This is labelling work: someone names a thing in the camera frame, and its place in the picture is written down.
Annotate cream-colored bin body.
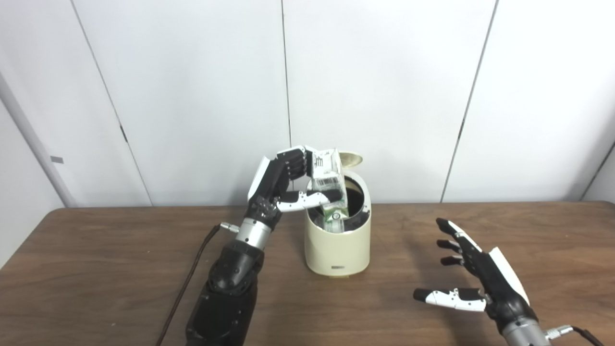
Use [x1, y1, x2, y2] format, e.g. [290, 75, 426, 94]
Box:
[304, 168, 372, 278]

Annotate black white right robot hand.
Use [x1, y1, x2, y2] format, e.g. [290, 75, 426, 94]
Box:
[413, 218, 539, 332]

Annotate small white green milk carton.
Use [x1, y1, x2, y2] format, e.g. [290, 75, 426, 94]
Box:
[311, 148, 349, 234]

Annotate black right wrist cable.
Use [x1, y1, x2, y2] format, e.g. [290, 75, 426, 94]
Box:
[545, 325, 606, 346]

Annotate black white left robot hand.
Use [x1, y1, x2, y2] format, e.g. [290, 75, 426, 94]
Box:
[247, 146, 343, 226]

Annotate cream round bin lid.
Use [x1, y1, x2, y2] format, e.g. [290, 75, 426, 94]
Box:
[338, 151, 364, 169]

